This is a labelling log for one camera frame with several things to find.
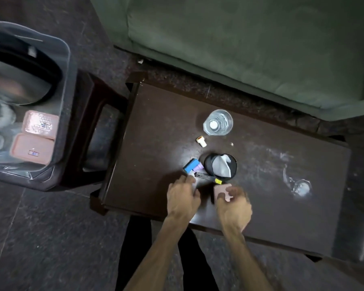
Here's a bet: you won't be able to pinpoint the person's left hand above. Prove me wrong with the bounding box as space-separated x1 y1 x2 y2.
166 175 201 223

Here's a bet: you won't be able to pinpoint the clear plastic storage bin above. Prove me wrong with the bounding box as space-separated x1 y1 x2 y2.
0 20 78 191

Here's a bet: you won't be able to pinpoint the clear drinking glass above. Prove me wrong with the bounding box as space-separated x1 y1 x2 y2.
203 109 233 136

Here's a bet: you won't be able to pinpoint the green sofa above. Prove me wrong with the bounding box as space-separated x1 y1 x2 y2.
89 0 364 122

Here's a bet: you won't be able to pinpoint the person's left forearm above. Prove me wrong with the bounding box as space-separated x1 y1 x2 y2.
124 216 191 291

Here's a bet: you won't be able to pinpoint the small pink case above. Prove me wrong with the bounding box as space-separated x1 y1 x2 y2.
213 183 233 204

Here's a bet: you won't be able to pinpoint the person's right hand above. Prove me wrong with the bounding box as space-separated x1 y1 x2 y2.
215 186 253 234

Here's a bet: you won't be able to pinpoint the pink jewelled case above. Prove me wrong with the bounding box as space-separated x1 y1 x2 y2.
21 110 60 140

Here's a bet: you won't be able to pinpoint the plain pink flat case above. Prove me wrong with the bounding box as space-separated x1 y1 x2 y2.
10 133 55 166

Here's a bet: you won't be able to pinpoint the dark brown plastic stool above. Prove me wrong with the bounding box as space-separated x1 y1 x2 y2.
52 70 130 192

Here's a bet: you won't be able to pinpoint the black round rimmed pan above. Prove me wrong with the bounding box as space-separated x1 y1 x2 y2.
0 42 63 105

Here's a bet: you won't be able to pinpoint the dark brown wooden table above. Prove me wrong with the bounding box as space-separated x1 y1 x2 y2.
89 71 352 263

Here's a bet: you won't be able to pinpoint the blue buffer block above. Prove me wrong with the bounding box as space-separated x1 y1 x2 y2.
182 158 200 174

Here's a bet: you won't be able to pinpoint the black round pouch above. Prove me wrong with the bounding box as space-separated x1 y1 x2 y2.
203 153 238 179

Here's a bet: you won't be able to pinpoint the clear faceted glass piece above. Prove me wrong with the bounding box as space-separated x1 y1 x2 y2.
282 164 312 197

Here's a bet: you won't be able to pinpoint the person's black trousers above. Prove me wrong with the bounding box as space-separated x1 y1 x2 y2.
115 215 219 291

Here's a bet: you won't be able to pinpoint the person's right forearm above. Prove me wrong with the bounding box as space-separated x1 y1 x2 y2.
223 227 275 291

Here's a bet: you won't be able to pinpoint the white tissue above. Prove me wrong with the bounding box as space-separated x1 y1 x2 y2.
214 154 233 177

